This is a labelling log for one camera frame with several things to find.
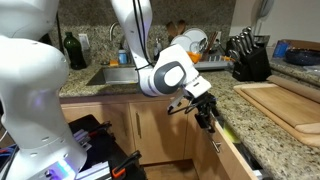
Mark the short wooden spatula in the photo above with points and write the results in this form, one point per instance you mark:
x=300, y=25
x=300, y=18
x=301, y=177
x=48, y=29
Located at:
x=181, y=26

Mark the large white plate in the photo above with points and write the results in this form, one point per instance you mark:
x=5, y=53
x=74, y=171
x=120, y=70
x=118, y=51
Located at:
x=196, y=35

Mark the dark green glass bottle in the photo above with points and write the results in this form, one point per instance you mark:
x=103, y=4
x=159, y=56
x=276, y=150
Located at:
x=75, y=51

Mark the orange sponge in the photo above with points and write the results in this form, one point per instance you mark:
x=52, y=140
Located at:
x=114, y=63

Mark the brown cardboard box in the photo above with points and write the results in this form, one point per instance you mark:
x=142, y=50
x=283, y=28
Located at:
x=305, y=43

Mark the large wooden cutting board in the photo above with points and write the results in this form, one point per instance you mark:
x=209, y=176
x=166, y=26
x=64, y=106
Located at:
x=266, y=111

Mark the wooden rolling pin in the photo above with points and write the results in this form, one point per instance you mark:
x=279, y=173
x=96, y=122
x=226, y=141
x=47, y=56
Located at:
x=296, y=87

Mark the grey dish rack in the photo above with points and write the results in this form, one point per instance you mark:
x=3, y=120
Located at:
x=216, y=62

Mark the long wooden spoon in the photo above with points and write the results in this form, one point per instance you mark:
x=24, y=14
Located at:
x=171, y=29

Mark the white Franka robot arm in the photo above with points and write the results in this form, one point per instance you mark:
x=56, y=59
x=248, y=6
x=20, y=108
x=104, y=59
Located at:
x=30, y=83

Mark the stainless steel sink basin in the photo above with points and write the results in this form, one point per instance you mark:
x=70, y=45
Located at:
x=116, y=76

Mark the light wood kitchen drawer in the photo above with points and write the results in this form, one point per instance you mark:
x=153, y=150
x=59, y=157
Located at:
x=230, y=160

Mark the silver aluminium rail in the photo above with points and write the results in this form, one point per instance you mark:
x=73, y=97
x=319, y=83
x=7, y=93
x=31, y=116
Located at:
x=95, y=171

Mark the wooden cabinet door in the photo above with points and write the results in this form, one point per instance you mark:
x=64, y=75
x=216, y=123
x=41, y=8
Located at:
x=160, y=133
x=96, y=111

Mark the black robot cart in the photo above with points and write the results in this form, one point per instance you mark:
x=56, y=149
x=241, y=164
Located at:
x=110, y=150

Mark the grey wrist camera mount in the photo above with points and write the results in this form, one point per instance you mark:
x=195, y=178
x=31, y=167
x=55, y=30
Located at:
x=177, y=103

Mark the small white plate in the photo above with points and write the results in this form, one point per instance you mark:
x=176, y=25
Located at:
x=181, y=42

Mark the dark blue bowl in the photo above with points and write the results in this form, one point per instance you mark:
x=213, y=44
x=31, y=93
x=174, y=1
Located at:
x=301, y=56

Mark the blue box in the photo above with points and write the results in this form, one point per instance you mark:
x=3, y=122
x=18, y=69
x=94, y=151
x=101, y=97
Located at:
x=280, y=49

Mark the stainless steel faucet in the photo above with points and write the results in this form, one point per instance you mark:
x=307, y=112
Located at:
x=113, y=28

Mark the small wooden cutting board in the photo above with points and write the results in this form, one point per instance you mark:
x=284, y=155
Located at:
x=286, y=105

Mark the clear wine glass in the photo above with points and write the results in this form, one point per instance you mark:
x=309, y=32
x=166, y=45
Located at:
x=202, y=44

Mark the black knife block with knives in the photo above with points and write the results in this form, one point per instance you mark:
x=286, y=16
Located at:
x=251, y=61

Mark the white wall outlet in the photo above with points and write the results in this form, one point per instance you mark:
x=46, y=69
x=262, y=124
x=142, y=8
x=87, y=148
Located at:
x=84, y=41

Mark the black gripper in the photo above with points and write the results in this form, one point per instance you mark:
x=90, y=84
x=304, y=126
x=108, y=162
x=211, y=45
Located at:
x=206, y=105

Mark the black orange clamp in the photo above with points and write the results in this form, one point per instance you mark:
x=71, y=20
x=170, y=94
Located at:
x=100, y=128
x=125, y=165

